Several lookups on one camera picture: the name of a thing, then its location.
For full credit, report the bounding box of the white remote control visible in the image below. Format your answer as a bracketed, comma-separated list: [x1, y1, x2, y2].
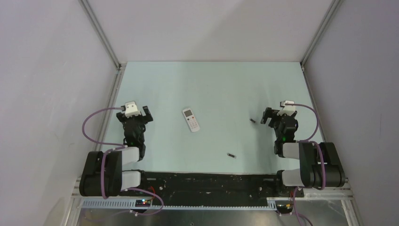
[182, 108, 200, 132]

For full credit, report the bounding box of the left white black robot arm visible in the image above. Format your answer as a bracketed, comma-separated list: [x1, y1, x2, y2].
[79, 102, 153, 199]

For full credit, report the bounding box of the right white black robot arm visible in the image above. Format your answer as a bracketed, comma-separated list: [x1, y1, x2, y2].
[261, 107, 346, 197]

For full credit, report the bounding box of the left controller board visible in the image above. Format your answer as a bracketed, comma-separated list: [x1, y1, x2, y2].
[135, 199, 152, 208]

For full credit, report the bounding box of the controller board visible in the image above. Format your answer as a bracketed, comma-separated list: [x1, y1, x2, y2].
[276, 204, 294, 216]
[135, 199, 152, 208]

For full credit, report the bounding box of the right controller board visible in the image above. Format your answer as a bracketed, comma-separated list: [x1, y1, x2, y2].
[276, 204, 294, 216]

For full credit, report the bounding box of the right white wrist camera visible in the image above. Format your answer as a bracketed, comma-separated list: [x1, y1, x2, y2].
[277, 100, 296, 116]

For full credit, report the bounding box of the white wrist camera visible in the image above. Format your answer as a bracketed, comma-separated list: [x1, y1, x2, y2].
[277, 100, 296, 116]
[122, 101, 141, 118]

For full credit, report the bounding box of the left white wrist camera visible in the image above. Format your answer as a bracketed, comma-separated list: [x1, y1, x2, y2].
[122, 101, 141, 118]

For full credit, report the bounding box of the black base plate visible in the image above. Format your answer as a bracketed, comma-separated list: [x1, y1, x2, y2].
[139, 171, 294, 207]

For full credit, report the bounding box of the grey slotted cable duct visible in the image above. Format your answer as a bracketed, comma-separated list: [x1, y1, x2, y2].
[80, 199, 278, 210]

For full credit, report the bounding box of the left aluminium frame rail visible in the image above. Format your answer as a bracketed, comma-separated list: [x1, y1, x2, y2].
[78, 0, 126, 141]

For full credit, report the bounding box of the aluminium frame rail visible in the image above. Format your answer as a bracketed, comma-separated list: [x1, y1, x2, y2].
[300, 0, 343, 141]
[78, 0, 126, 141]

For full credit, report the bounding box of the right aluminium frame rail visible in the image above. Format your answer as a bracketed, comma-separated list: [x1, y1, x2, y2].
[300, 0, 343, 141]

